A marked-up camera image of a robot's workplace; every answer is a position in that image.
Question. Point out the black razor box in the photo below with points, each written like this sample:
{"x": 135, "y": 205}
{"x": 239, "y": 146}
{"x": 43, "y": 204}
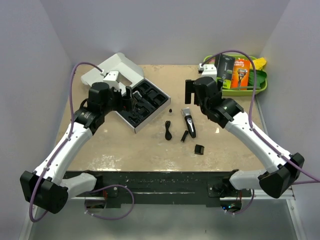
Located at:
{"x": 225, "y": 66}

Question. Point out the yellow cloth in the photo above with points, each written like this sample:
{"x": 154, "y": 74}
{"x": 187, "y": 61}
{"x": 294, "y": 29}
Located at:
{"x": 259, "y": 63}

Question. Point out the white clipper kit box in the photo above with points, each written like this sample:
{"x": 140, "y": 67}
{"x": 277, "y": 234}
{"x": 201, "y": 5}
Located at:
{"x": 148, "y": 99}

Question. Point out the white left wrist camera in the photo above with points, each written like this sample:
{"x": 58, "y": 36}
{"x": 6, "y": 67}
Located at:
{"x": 111, "y": 79}

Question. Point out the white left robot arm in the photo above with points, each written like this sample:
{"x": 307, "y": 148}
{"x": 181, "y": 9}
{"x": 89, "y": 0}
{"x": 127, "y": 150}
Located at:
{"x": 46, "y": 187}

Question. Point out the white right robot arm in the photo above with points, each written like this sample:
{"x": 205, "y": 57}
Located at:
{"x": 281, "y": 168}

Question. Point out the aluminium rail frame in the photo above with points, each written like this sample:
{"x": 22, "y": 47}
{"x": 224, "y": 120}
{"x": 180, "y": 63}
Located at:
{"x": 291, "y": 193}

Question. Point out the orange razor package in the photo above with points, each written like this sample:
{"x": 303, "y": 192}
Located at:
{"x": 240, "y": 75}

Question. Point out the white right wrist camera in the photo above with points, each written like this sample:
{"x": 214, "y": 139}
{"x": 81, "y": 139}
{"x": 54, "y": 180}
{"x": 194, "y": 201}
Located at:
{"x": 207, "y": 70}

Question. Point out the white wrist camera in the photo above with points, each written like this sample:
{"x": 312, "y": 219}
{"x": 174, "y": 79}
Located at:
{"x": 111, "y": 79}
{"x": 207, "y": 70}

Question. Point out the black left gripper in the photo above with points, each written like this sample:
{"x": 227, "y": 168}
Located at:
{"x": 124, "y": 104}

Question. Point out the silver black hair clipper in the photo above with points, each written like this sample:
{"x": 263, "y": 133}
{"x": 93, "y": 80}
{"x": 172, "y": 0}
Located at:
{"x": 186, "y": 113}

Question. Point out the black comb attachment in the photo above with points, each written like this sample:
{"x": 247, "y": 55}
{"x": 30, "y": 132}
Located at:
{"x": 199, "y": 149}

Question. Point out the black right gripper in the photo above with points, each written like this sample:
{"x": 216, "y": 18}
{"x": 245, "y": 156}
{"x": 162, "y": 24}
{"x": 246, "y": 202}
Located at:
{"x": 190, "y": 89}

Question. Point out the black cylindrical battery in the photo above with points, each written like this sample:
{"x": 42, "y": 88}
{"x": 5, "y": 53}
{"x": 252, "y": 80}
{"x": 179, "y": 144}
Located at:
{"x": 184, "y": 136}

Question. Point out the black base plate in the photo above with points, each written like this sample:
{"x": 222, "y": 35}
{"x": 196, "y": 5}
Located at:
{"x": 205, "y": 188}

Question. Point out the green leaf item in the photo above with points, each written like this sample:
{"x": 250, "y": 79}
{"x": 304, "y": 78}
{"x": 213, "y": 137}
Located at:
{"x": 260, "y": 78}

